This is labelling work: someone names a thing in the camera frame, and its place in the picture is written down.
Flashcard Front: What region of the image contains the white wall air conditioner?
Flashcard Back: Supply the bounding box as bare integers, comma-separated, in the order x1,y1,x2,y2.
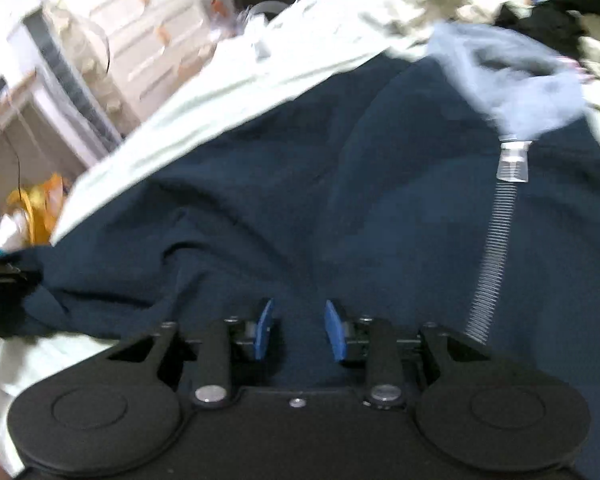
22,10,126,161

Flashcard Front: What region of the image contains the yellow plastic bag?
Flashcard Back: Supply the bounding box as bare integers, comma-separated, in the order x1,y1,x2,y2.
7,172,73,246

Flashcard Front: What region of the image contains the navy blue zip hoodie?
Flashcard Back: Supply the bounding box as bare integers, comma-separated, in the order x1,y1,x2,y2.
0,52,600,466

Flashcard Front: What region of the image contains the white drawer cabinet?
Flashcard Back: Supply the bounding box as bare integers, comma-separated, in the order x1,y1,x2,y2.
50,0,241,126

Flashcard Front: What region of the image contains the ribbed clear hose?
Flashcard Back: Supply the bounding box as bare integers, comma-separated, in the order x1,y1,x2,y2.
465,137,531,343

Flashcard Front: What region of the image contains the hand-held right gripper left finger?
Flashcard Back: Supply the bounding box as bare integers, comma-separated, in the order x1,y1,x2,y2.
105,299,281,407

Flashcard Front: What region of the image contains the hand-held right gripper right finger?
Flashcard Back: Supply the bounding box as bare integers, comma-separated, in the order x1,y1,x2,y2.
324,299,493,407

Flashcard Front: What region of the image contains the beige crumpled cloth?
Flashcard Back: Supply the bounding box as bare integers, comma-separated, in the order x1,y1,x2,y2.
370,0,600,121

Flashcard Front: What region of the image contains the black fuzzy cloth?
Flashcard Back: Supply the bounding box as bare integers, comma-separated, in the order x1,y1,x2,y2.
495,0,588,56

